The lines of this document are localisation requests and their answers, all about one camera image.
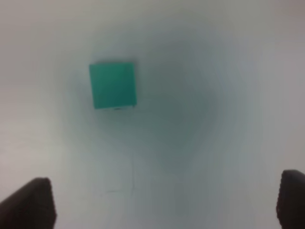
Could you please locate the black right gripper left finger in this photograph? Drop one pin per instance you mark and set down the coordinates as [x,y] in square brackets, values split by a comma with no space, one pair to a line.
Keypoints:
[30,207]

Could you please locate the green cube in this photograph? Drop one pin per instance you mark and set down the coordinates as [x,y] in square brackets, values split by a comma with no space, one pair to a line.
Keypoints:
[113,84]

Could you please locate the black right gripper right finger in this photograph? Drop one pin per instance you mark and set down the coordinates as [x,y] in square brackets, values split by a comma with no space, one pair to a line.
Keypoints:
[290,207]

